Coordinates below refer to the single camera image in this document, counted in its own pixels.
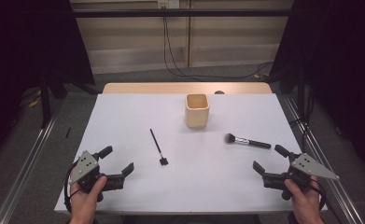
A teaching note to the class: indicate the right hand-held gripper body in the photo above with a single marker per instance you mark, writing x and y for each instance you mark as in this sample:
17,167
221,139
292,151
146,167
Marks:
309,165

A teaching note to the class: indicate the aluminium floor rail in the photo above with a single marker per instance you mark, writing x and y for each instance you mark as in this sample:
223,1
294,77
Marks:
27,168
335,186

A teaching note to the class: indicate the person's right hand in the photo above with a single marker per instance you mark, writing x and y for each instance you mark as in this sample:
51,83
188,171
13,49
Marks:
304,199

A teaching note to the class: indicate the yellow floor tape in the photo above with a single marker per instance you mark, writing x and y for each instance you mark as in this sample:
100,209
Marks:
34,103

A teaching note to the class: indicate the white table sheet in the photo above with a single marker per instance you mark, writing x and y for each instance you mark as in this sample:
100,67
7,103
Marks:
183,186

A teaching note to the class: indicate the dark round table grommet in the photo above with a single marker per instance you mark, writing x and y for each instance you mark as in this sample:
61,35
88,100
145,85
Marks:
219,92

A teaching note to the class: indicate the black fluffy makeup brush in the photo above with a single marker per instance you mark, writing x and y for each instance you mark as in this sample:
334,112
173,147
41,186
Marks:
251,142

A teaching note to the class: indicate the wooden table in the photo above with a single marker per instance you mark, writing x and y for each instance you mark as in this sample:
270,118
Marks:
152,88

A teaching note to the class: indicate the black curtain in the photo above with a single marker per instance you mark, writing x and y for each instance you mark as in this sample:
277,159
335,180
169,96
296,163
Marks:
342,62
21,46

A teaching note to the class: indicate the black metal stand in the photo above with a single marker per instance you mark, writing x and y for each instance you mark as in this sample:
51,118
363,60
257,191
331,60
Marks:
45,105

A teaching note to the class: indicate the thin black brush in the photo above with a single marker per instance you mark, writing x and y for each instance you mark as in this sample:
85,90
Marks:
157,146

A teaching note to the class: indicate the black horizontal bar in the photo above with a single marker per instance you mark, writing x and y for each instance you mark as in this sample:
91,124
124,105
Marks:
124,12

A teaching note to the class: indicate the person's left hand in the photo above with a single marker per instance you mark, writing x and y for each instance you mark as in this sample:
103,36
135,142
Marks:
85,196

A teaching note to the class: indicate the small black floor item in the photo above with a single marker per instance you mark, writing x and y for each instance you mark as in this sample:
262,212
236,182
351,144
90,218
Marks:
68,132

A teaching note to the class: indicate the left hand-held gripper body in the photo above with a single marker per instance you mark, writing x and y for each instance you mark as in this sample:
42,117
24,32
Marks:
84,165

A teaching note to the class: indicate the white wall socket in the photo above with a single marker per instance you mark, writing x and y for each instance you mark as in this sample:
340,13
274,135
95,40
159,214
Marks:
168,3

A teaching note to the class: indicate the beige square cup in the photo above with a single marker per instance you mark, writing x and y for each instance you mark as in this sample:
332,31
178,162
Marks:
197,115

